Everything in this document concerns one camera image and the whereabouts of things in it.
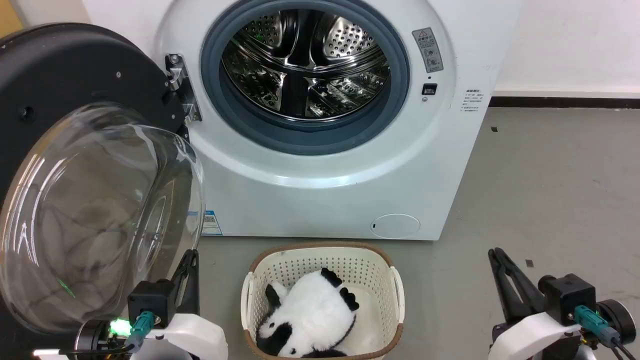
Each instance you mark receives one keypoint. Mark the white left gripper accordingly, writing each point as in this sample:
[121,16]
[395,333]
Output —
[197,335]

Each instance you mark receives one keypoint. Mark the metal washer door hinge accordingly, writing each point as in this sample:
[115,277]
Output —
[176,75]

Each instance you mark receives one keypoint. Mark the yellow wooden panel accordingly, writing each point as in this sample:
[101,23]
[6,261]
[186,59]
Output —
[9,17]

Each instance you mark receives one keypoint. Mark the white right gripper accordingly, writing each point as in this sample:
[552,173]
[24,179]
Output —
[530,335]

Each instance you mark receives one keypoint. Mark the black wall baseboard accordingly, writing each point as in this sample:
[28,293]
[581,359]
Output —
[565,102]

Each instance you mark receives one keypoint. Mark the oval drain filter cover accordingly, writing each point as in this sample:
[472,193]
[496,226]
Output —
[395,226]

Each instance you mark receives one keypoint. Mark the black and white panda plush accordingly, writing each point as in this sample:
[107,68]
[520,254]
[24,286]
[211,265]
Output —
[312,312]

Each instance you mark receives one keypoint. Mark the stainless steel washer drum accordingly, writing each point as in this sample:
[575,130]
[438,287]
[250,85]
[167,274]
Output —
[300,65]

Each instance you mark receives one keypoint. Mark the black door latch slot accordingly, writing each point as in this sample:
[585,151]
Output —
[429,89]

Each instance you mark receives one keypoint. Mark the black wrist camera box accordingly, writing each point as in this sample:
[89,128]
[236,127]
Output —
[151,300]
[567,297]

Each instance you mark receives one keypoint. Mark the white front-load washing machine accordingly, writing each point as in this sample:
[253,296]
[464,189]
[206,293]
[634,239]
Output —
[320,200]

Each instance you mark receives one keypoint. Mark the grey warning sticker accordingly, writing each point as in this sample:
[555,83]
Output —
[428,50]

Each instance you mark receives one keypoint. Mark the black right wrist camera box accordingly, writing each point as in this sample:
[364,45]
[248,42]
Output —
[567,297]

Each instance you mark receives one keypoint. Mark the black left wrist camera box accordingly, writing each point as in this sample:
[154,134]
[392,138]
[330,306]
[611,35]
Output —
[151,300]

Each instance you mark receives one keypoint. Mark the white plastic laundry basket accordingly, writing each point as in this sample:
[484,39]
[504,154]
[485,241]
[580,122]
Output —
[280,270]

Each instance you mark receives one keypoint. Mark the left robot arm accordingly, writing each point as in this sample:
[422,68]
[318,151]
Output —
[95,340]

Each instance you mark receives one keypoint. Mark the black washer door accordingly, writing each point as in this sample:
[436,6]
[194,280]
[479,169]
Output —
[60,85]

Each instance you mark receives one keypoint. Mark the blue energy label sticker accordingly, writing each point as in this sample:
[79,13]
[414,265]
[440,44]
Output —
[211,223]

